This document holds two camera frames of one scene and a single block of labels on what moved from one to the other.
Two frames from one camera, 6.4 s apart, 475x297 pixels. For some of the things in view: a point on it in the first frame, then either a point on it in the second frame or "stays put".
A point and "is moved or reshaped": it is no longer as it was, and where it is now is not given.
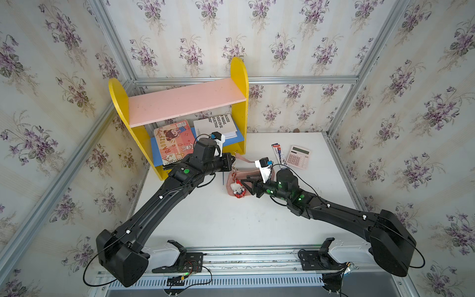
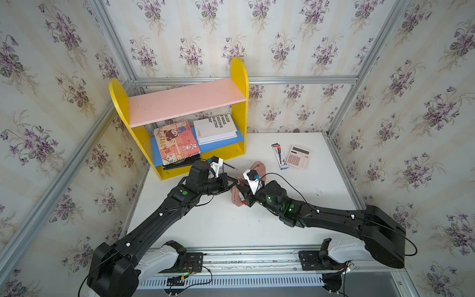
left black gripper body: x=226 y=165 -> x=214 y=187
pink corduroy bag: x=241 y=174 is moved or reshaped
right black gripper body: x=269 y=189 -> x=260 y=198
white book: x=223 y=124 stays put
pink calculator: x=299 y=156 stays put
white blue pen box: x=279 y=154 stays put
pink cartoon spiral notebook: x=174 y=142 stays put
